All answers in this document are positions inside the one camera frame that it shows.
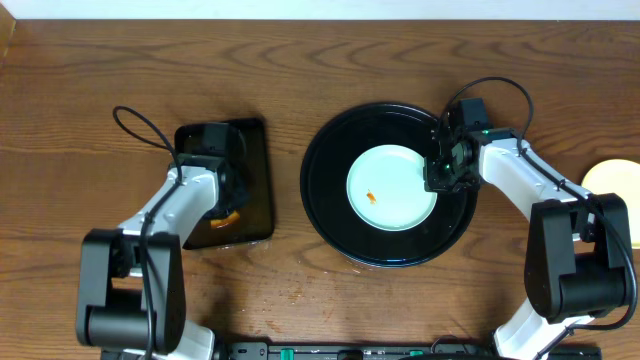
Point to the light blue plate top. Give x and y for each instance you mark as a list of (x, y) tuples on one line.
[(385, 188)]

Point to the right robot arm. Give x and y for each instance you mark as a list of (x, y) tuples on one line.
[(579, 272)]

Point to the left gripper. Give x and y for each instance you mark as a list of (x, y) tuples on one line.
[(232, 198)]

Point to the round black tray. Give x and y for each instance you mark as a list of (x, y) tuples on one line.
[(323, 187)]

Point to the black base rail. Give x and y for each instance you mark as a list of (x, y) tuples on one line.
[(442, 349)]

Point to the black rectangular water tray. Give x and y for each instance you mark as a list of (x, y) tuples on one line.
[(256, 223)]

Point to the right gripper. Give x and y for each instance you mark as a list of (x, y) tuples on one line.
[(432, 182)]

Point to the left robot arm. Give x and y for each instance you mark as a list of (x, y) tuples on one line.
[(131, 296)]

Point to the green orange sponge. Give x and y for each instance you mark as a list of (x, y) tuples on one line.
[(225, 222)]

